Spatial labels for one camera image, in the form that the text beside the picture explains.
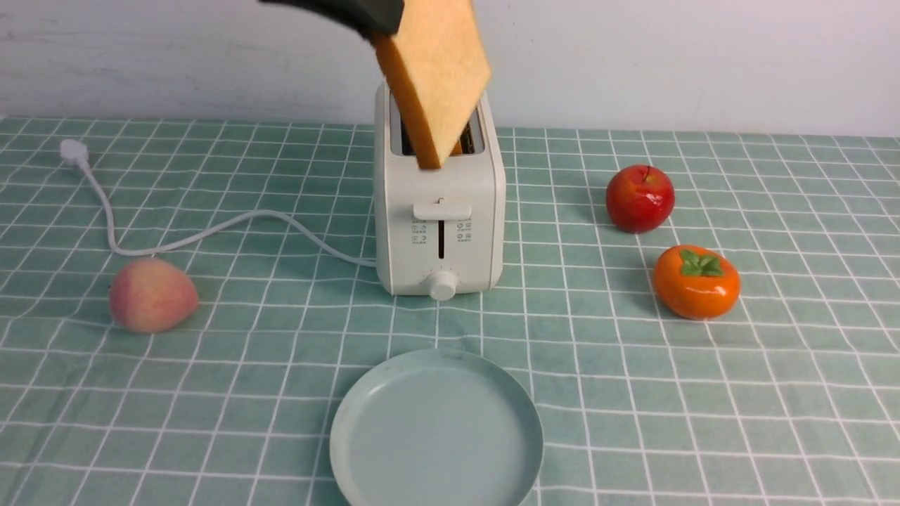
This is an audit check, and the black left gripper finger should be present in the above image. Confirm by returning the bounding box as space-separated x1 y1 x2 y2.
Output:
263 0 405 39

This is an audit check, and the toast slice underneath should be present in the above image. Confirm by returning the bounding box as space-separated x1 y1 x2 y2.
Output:
373 1 491 170

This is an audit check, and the white two-slot toaster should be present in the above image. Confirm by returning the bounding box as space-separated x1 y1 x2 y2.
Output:
373 84 507 301

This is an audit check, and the red apple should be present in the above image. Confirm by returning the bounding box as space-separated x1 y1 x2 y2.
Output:
605 164 676 234

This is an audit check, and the pink peach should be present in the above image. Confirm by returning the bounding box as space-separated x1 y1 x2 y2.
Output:
108 257 199 335

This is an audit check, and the orange persimmon with green leaf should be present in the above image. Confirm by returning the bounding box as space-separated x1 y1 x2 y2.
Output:
650 244 742 320

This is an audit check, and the light green round plate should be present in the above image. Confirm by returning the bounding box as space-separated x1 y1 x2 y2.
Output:
329 349 544 505

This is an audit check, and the green checkered tablecloth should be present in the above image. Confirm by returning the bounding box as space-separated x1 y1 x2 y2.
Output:
1 117 899 505

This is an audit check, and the white power cord with plug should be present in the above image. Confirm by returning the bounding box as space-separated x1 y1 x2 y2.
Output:
59 138 378 268

